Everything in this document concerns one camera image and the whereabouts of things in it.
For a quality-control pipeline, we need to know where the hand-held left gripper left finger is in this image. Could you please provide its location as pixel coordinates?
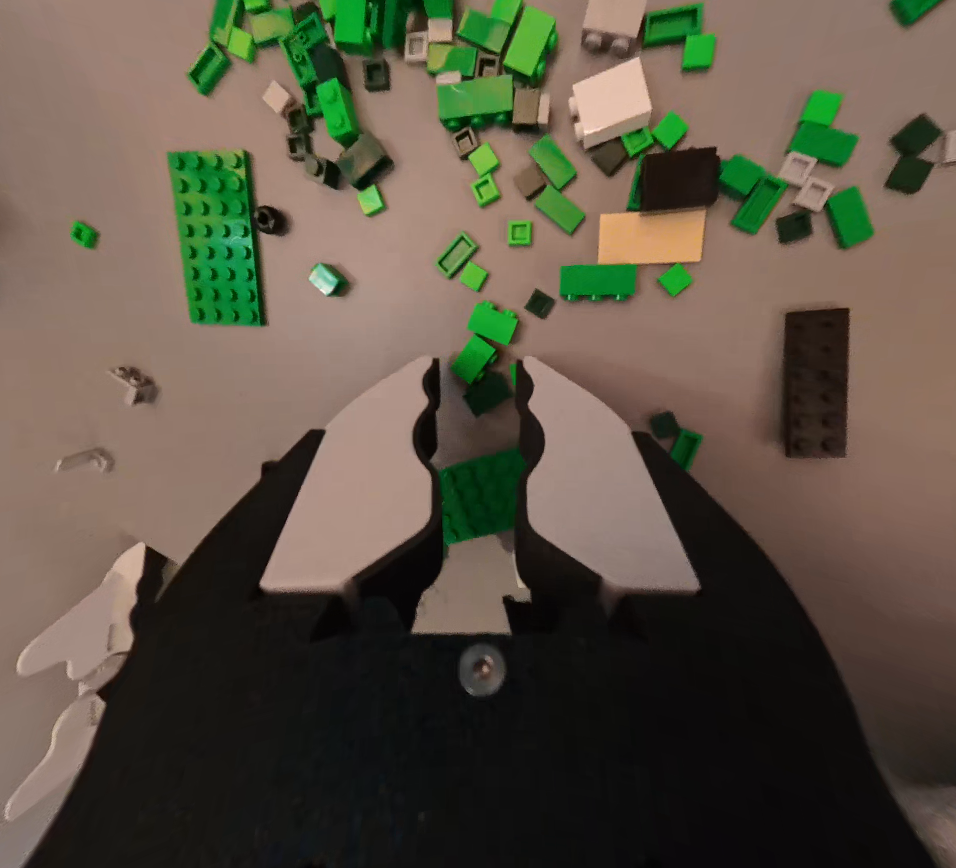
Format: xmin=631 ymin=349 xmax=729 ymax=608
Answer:
xmin=260 ymin=356 xmax=443 ymax=630

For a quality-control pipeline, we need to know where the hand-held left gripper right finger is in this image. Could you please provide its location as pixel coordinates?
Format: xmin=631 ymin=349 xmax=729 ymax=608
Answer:
xmin=514 ymin=356 xmax=701 ymax=604

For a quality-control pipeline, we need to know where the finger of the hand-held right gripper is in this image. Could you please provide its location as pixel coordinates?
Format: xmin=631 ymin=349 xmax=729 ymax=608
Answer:
xmin=16 ymin=543 xmax=149 ymax=682
xmin=3 ymin=691 xmax=107 ymax=822

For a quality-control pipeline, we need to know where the clear lego piece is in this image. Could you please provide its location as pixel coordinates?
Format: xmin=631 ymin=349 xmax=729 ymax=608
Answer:
xmin=54 ymin=447 xmax=116 ymax=475

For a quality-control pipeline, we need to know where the black lego plate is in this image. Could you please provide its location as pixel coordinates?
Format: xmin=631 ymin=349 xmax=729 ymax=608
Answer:
xmin=783 ymin=308 xmax=851 ymax=460

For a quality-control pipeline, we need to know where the tan lego tile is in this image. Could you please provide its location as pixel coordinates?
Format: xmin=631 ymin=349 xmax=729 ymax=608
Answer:
xmin=597 ymin=209 xmax=708 ymax=266

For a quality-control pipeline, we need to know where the long green lego plate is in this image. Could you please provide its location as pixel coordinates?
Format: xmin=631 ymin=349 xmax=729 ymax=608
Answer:
xmin=167 ymin=150 xmax=267 ymax=327

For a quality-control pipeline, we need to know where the black lego tile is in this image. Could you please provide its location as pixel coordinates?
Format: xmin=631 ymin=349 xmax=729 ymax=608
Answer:
xmin=638 ymin=147 xmax=721 ymax=214

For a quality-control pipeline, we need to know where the white lego brick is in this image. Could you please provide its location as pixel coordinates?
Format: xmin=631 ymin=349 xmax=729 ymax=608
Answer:
xmin=569 ymin=58 xmax=653 ymax=150

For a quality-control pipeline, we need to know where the grey lego bracket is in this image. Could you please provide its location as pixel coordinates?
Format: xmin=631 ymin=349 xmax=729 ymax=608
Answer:
xmin=111 ymin=365 xmax=159 ymax=408

